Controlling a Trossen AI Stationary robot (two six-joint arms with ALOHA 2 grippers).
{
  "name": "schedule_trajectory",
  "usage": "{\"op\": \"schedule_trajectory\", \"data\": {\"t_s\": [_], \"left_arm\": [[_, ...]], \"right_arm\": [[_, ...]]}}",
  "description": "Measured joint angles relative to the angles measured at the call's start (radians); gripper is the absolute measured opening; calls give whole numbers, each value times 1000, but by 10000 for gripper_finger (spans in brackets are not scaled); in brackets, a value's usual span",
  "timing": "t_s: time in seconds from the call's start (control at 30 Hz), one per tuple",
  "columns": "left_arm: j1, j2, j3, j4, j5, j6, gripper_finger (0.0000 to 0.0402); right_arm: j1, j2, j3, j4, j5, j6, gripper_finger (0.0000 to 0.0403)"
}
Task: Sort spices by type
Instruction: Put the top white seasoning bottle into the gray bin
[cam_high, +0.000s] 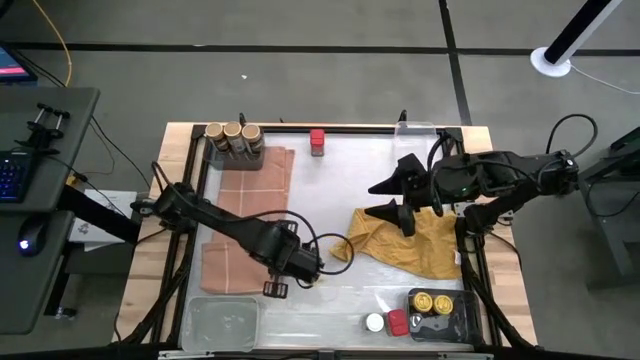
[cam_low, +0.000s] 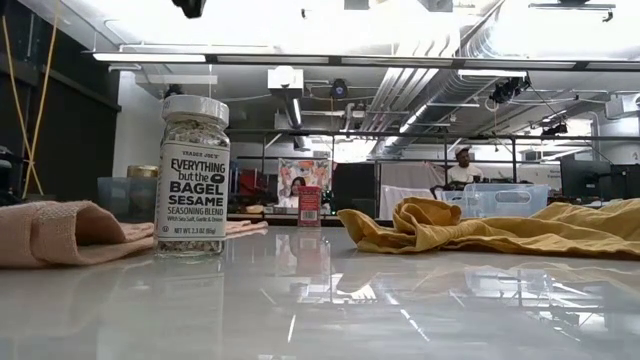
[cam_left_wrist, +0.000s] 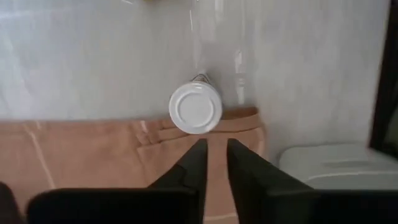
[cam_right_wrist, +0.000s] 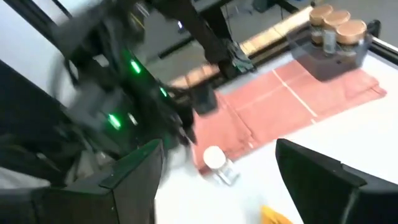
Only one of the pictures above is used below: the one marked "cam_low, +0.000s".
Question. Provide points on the red lid spice jar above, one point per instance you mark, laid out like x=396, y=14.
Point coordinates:
x=309, y=207

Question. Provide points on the white lid bagel seasoning jar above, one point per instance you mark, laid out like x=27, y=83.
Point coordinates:
x=192, y=190

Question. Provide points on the gold lid spice jar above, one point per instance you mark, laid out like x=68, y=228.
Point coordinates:
x=142, y=172

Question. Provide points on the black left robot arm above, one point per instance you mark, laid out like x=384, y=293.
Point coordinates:
x=189, y=6

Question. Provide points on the colourful poster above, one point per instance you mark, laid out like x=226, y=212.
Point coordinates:
x=315, y=172

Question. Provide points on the person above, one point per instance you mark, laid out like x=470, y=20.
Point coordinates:
x=465, y=172
x=295, y=192

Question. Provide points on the black panel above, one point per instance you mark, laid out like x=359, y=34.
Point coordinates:
x=355, y=187

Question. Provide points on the white cloth cover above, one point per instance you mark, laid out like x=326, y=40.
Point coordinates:
x=405, y=200

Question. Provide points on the black ceiling speaker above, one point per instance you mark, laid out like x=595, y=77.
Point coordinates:
x=174, y=92
x=339, y=89

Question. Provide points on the white ceiling unit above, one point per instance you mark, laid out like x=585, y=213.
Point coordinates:
x=285, y=80

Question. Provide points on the mustard yellow cloth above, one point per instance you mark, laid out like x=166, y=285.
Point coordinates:
x=450, y=235

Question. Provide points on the black horizontal beam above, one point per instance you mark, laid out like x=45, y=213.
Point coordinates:
x=400, y=61

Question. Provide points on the clear plastic bin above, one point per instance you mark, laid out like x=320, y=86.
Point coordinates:
x=500, y=200

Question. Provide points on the clear container top left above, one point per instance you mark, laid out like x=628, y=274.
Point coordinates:
x=125, y=200

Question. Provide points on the black ceiling spotlights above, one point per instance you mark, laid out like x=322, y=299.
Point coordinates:
x=507, y=90

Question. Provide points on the black metal rack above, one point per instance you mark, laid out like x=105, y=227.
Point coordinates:
x=550, y=136

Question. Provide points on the dark computer screen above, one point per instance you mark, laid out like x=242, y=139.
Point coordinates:
x=626, y=180
x=580, y=177

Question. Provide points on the pink checked towel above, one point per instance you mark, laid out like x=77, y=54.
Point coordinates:
x=60, y=235

